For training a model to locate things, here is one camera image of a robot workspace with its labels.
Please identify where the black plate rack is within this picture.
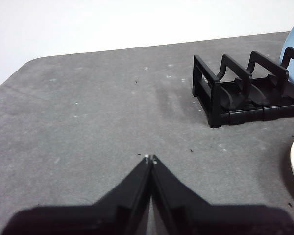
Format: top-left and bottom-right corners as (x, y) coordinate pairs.
(192, 46), (294, 129)

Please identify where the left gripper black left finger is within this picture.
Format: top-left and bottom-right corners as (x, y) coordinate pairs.
(1, 156), (153, 235)

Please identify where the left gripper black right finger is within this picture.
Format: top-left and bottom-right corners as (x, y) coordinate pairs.
(151, 154), (294, 235)

